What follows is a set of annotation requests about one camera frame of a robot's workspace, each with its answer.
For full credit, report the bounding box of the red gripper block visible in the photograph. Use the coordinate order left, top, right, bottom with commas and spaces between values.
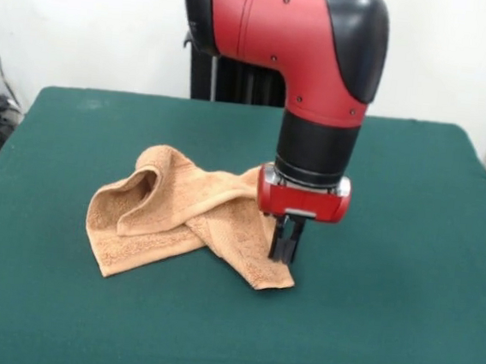
249, 163, 355, 270

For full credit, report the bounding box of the tan terry towel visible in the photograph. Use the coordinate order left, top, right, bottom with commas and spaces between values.
81, 137, 308, 297

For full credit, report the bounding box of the dark green table cloth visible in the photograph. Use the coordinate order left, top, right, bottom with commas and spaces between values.
0, 79, 486, 364

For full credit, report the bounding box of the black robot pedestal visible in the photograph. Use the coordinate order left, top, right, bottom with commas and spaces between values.
164, 0, 297, 110

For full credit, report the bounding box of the black cable bundle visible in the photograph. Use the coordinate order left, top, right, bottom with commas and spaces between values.
0, 92, 25, 132

